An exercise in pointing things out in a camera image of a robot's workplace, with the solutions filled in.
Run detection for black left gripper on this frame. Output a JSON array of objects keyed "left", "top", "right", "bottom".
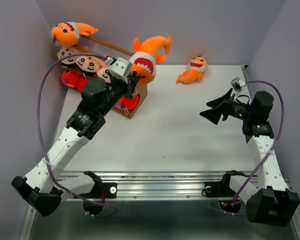
[{"left": 99, "top": 72, "right": 139, "bottom": 116}]

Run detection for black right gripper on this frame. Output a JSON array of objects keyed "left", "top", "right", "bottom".
[{"left": 199, "top": 88, "right": 254, "bottom": 125}]

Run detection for red shark plush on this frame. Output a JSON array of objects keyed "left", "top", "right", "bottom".
[
  {"left": 77, "top": 76, "right": 90, "bottom": 93},
  {"left": 117, "top": 94, "right": 140, "bottom": 115},
  {"left": 61, "top": 68, "right": 82, "bottom": 89}
]

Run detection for boy doll table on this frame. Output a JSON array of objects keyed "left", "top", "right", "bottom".
[{"left": 97, "top": 64, "right": 111, "bottom": 84}]

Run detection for orange shark plush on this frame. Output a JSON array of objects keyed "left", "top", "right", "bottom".
[
  {"left": 129, "top": 35, "right": 172, "bottom": 87},
  {"left": 50, "top": 21, "right": 99, "bottom": 47},
  {"left": 175, "top": 56, "right": 208, "bottom": 84}
]

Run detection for boy doll black hair front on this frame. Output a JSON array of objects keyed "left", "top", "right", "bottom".
[{"left": 75, "top": 55, "right": 106, "bottom": 76}]

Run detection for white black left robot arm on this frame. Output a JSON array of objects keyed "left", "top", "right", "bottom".
[{"left": 11, "top": 75, "right": 140, "bottom": 217}]

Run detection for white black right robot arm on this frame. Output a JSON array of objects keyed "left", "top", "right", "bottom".
[{"left": 200, "top": 89, "right": 300, "bottom": 227}]

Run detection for brown wooden toy shelf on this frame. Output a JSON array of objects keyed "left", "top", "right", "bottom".
[{"left": 73, "top": 36, "right": 148, "bottom": 119}]

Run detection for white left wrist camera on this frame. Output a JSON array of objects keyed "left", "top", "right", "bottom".
[{"left": 106, "top": 57, "right": 132, "bottom": 83}]

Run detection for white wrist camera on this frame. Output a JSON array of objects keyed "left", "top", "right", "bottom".
[
  {"left": 230, "top": 77, "right": 247, "bottom": 93},
  {"left": 106, "top": 57, "right": 132, "bottom": 83}
]

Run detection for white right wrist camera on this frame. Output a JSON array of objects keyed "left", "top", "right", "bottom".
[{"left": 230, "top": 77, "right": 247, "bottom": 93}]

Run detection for aluminium mounting rail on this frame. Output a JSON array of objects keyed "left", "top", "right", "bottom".
[{"left": 47, "top": 171, "right": 291, "bottom": 202}]

